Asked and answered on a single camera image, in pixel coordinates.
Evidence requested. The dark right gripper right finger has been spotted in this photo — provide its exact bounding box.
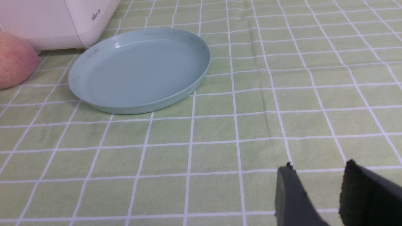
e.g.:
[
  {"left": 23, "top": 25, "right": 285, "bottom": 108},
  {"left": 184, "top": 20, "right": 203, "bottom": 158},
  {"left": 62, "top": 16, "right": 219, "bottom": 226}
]
[{"left": 339, "top": 160, "right": 402, "bottom": 226}]

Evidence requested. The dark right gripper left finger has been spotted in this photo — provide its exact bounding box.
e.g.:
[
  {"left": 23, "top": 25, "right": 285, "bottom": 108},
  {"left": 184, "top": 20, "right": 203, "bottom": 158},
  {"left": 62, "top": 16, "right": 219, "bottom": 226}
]
[{"left": 275, "top": 163, "right": 329, "bottom": 226}]

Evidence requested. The green checkered tablecloth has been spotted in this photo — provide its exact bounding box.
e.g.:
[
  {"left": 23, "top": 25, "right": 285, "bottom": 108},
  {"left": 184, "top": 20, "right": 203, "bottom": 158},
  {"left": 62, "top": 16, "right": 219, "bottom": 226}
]
[{"left": 0, "top": 0, "right": 402, "bottom": 226}]

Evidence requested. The light blue round plate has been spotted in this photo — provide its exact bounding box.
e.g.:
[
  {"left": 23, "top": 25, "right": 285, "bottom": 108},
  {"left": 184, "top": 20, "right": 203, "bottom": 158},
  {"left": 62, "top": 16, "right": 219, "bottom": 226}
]
[{"left": 68, "top": 27, "right": 211, "bottom": 115}]

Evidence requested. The white two-slot toaster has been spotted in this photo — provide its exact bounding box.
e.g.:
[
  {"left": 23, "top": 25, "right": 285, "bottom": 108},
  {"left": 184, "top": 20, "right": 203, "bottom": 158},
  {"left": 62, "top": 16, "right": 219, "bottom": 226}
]
[{"left": 0, "top": 0, "right": 120, "bottom": 51}]

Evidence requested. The pink fake peach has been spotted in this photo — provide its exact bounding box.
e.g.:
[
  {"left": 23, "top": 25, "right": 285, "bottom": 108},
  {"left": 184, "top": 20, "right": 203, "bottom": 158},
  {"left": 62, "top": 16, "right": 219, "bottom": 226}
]
[{"left": 0, "top": 31, "right": 40, "bottom": 90}]

